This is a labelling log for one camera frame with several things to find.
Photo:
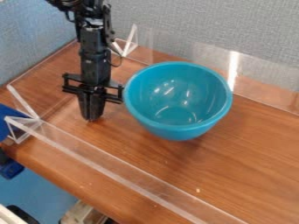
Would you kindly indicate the blue plastic bowl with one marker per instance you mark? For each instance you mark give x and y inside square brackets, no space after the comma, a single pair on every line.
[178,99]

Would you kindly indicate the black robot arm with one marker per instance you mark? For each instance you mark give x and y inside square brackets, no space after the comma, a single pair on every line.
[91,17]

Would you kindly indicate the clear acrylic barrier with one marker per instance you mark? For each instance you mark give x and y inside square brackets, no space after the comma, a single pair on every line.
[164,194]
[36,89]
[258,79]

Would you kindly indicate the beige object under table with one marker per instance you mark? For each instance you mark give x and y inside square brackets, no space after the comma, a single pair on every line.
[83,214]

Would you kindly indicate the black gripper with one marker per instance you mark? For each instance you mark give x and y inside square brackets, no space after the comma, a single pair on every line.
[94,87]

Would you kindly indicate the blue table clamp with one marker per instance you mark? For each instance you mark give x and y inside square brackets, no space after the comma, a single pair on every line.
[10,167]

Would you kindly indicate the clear acrylic left barrier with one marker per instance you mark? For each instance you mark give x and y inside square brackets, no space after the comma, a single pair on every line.
[36,89]

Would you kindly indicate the white black object below table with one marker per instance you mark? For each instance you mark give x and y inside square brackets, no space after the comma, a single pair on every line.
[14,215]

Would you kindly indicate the clear acrylic back barrier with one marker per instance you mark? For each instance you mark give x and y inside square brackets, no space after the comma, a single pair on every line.
[258,79]

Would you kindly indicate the clear acrylic front barrier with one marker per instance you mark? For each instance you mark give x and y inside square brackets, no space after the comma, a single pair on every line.
[164,194]

